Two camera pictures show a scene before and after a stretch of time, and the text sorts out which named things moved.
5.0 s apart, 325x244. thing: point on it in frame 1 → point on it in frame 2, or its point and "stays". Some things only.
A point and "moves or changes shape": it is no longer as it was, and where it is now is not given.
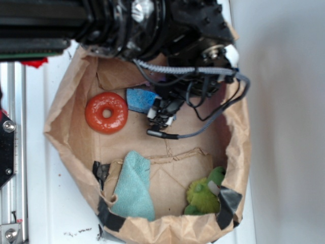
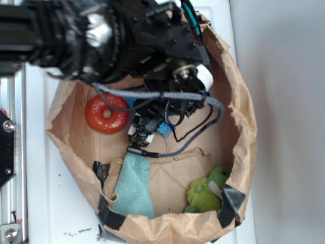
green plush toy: (203, 194) stays
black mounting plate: (7, 149) stays
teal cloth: (134, 193) stays
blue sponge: (140, 100) moves or changes shape
